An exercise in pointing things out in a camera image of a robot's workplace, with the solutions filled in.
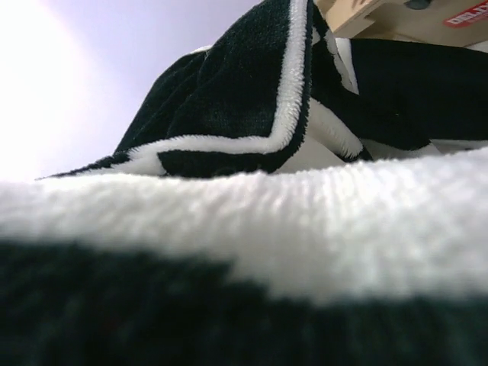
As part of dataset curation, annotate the black white checkered pillowcase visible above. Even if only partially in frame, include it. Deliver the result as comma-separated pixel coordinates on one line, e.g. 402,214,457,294
1,1,487,365

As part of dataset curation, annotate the tan plastic toolbox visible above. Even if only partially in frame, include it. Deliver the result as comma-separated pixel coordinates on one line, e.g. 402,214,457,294
316,1,487,47

